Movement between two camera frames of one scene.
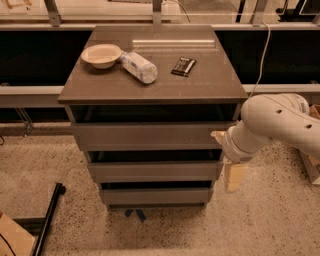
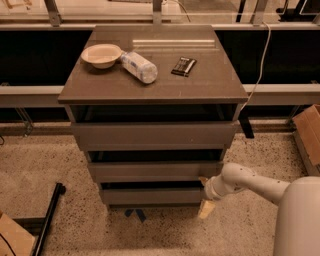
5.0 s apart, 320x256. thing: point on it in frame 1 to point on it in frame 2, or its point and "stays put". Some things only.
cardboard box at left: [14, 240] stays put
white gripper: [230, 149] to [211, 189]
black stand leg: [38, 226] stays put
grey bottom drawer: [156, 198] stays put
